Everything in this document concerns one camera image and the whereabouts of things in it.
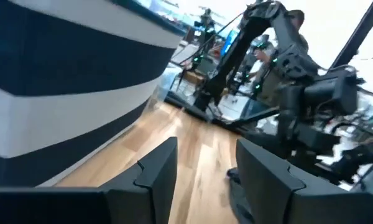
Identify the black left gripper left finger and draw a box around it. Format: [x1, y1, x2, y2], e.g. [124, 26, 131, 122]
[0, 136, 178, 224]

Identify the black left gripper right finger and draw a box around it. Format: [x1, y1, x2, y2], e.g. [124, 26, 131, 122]
[236, 138, 373, 224]

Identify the person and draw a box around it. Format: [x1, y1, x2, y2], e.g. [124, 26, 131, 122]
[251, 9, 318, 106]

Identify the blue lit screen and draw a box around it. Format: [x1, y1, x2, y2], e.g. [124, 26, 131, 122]
[220, 29, 240, 57]

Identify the navy white striped basket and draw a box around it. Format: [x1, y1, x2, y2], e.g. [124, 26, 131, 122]
[0, 0, 187, 187]

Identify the black frame post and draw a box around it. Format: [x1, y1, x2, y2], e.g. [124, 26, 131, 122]
[329, 0, 373, 69]

